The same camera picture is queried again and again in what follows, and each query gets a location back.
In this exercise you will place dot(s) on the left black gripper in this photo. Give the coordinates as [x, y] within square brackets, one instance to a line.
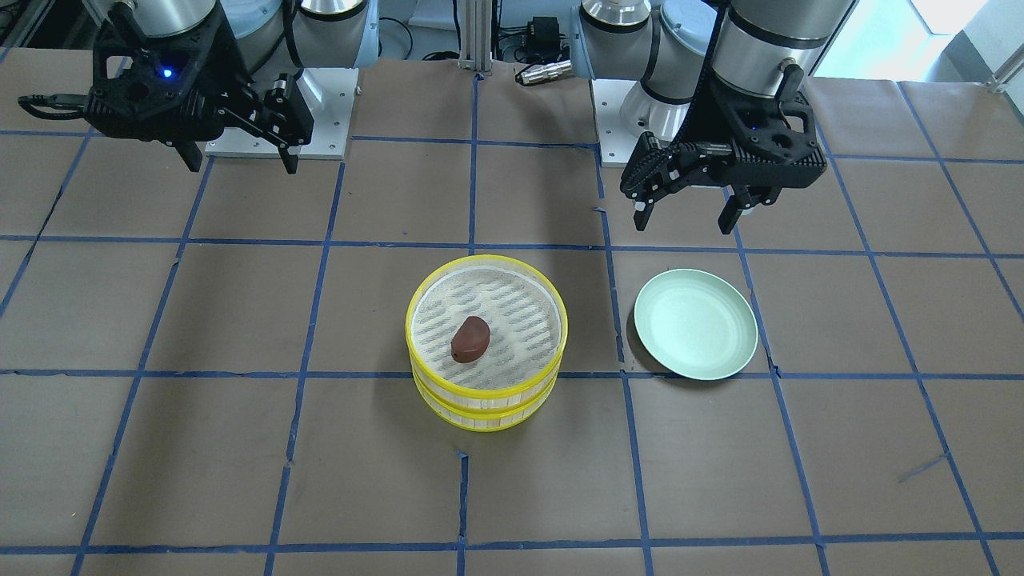
[714, 122]

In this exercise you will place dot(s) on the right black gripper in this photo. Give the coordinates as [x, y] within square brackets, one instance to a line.
[226, 74]

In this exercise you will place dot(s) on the yellow steamer basket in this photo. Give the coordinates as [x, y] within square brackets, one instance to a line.
[484, 415]
[527, 317]

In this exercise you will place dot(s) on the brown bun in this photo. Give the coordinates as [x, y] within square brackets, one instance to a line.
[471, 340]

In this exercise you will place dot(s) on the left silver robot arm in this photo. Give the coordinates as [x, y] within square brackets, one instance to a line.
[745, 42]

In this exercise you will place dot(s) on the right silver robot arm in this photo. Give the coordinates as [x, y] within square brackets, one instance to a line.
[289, 37]

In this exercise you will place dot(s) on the mint green plate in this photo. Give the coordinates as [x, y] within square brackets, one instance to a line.
[696, 324]

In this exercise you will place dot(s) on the silver cylindrical connector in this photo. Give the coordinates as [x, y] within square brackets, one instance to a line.
[541, 73]

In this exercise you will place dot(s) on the black power adapter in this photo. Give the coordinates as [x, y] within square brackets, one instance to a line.
[542, 40]

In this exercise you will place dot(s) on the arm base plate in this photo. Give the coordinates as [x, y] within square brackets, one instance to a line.
[620, 115]
[331, 95]

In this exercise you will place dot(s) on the aluminium frame post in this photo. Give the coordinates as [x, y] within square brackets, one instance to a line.
[475, 30]

